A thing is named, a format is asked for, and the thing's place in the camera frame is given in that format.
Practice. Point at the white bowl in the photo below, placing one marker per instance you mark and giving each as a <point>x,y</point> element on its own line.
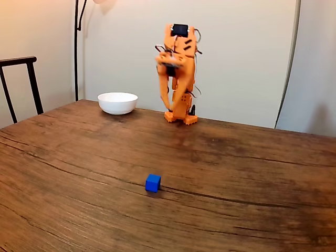
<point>117,103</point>

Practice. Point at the orange framed gripper camera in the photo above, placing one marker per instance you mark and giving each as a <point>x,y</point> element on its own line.
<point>168,61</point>

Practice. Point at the black chair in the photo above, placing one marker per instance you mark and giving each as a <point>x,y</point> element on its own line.
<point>31,78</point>

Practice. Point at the black floor lamp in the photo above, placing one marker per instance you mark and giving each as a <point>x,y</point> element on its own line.
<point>76,52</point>

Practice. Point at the blue cube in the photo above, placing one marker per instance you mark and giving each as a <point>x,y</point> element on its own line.
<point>152,183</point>

